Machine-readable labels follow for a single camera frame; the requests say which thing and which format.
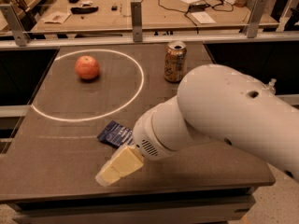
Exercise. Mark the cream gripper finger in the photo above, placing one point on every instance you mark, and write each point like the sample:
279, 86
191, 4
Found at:
125, 161

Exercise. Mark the blue rxbar blueberry wrapper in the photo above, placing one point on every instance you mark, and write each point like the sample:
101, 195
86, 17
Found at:
116, 135

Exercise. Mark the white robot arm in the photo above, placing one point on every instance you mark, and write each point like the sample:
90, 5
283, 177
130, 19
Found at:
213, 102

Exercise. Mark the red apple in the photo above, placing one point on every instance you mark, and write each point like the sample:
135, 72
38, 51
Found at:
86, 67

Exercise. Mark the orange soda can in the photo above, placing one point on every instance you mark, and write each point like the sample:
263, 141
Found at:
174, 62

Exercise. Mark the small black box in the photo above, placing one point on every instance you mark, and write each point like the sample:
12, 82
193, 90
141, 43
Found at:
114, 7

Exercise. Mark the black handheld device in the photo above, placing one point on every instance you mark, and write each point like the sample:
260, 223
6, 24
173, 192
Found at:
83, 10

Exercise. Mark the clear plastic bottle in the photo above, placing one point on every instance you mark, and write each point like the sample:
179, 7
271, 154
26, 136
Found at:
271, 85

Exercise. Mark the tan paper envelope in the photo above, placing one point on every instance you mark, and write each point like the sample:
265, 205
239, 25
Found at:
56, 17

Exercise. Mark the white paper card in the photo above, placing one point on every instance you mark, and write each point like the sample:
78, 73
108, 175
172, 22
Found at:
203, 18

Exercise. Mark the black power adapter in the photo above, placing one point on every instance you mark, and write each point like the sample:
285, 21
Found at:
197, 7

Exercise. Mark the middle metal bracket post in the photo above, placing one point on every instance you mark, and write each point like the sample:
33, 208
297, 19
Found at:
136, 18

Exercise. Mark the metal bracket post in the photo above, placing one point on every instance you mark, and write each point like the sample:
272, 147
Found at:
20, 37
255, 18
136, 18

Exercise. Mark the left metal bracket post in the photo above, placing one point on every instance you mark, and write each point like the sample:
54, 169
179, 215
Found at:
20, 37

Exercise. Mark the right metal bracket post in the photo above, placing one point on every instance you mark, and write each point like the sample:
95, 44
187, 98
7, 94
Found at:
255, 18

